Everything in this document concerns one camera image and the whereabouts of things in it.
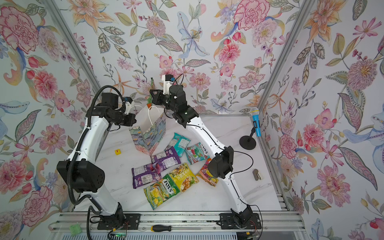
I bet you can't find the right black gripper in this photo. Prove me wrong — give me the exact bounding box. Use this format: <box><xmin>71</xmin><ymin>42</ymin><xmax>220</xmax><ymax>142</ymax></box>
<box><xmin>150</xmin><ymin>89</ymin><xmax>180</xmax><ymax>117</ymax></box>

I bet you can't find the floral paper gift bag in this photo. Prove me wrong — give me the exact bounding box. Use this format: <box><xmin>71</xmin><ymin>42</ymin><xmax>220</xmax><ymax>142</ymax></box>
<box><xmin>129</xmin><ymin>106</ymin><xmax>166</xmax><ymax>155</ymax></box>

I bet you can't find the teal Fox's candy bag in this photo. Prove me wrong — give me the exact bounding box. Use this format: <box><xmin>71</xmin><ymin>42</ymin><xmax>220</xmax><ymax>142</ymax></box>
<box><xmin>186</xmin><ymin>143</ymin><xmax>210</xmax><ymax>165</ymax></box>

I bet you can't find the orange Fox's fruits candy bag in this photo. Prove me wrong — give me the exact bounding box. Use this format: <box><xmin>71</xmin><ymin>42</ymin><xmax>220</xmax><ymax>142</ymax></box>
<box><xmin>196</xmin><ymin>158</ymin><xmax>219</xmax><ymax>187</ymax></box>

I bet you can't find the green snack packet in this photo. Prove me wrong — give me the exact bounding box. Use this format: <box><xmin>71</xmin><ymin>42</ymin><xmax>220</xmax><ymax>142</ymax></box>
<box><xmin>147</xmin><ymin>78</ymin><xmax>156</xmax><ymax>108</ymax></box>

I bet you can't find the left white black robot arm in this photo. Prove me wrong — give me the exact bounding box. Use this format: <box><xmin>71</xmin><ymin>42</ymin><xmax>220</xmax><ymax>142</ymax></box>
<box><xmin>57</xmin><ymin>85</ymin><xmax>137</xmax><ymax>226</ymax></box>

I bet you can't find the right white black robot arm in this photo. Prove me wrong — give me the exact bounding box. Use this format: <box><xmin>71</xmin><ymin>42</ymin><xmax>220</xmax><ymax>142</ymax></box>
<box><xmin>150</xmin><ymin>85</ymin><xmax>253</xmax><ymax>228</ymax></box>

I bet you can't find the green Fox's candy bag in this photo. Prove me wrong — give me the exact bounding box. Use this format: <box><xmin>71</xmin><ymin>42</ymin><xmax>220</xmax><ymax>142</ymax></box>
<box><xmin>144</xmin><ymin>174</ymin><xmax>181</xmax><ymax>210</ymax></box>

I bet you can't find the yellow-green chips bag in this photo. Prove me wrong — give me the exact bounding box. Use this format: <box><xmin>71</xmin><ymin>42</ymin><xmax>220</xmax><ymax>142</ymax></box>
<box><xmin>169</xmin><ymin>163</ymin><xmax>199</xmax><ymax>192</ymax></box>

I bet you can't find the teal snack packet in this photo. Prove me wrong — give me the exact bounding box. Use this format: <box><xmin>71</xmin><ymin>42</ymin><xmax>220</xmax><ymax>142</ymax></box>
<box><xmin>165</xmin><ymin>133</ymin><xmax>191</xmax><ymax>157</ymax></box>

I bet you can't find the lower purple snack packet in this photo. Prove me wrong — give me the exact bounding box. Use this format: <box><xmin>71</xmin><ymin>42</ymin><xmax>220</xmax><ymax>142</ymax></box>
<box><xmin>132</xmin><ymin>164</ymin><xmax>162</xmax><ymax>189</ymax></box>

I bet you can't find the purple snack packet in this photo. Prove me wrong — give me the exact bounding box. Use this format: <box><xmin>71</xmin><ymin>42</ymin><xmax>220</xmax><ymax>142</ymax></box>
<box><xmin>132</xmin><ymin>164</ymin><xmax>162</xmax><ymax>189</ymax></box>
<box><xmin>151</xmin><ymin>147</ymin><xmax>181</xmax><ymax>174</ymax></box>

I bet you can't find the upper purple snack packet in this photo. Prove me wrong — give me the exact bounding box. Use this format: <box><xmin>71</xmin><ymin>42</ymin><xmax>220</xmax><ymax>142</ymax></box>
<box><xmin>151</xmin><ymin>147</ymin><xmax>181</xmax><ymax>174</ymax></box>

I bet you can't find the blue toy microphone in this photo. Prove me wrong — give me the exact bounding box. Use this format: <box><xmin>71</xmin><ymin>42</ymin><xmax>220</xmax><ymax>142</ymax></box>
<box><xmin>250</xmin><ymin>108</ymin><xmax>262</xmax><ymax>137</ymax></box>

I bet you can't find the black microphone stand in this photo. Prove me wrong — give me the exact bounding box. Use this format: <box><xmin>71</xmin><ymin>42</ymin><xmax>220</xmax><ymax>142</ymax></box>
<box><xmin>239</xmin><ymin>128</ymin><xmax>257</xmax><ymax>150</ymax></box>

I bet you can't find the black yellow screwdriver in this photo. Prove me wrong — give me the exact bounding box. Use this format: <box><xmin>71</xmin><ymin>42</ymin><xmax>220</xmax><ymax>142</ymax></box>
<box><xmin>151</xmin><ymin>225</ymin><xmax>201</xmax><ymax>233</ymax></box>

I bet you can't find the small grey metal clip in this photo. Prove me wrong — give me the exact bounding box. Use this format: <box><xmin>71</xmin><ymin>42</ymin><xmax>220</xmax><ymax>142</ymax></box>
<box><xmin>253</xmin><ymin>169</ymin><xmax>262</xmax><ymax>181</ymax></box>

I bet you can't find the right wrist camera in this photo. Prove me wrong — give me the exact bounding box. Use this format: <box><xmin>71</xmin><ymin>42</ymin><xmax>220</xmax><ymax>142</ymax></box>
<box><xmin>162</xmin><ymin>74</ymin><xmax>175</xmax><ymax>95</ymax></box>

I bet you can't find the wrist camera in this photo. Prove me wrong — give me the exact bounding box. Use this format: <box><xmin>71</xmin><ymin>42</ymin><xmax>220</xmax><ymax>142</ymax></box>
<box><xmin>162</xmin><ymin>74</ymin><xmax>175</xmax><ymax>95</ymax></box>
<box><xmin>124</xmin><ymin>97</ymin><xmax>133</xmax><ymax>115</ymax></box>

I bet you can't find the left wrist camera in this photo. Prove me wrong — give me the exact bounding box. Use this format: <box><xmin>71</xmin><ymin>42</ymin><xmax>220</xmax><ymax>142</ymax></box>
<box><xmin>124</xmin><ymin>97</ymin><xmax>133</xmax><ymax>115</ymax></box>

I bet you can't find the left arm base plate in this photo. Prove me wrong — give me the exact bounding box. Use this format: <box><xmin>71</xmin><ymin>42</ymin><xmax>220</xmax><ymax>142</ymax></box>
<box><xmin>97</xmin><ymin>214</ymin><xmax>141</xmax><ymax>230</ymax></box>

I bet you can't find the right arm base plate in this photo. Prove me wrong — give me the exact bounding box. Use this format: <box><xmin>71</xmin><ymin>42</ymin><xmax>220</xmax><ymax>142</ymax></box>
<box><xmin>217</xmin><ymin>213</ymin><xmax>262</xmax><ymax>230</ymax></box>

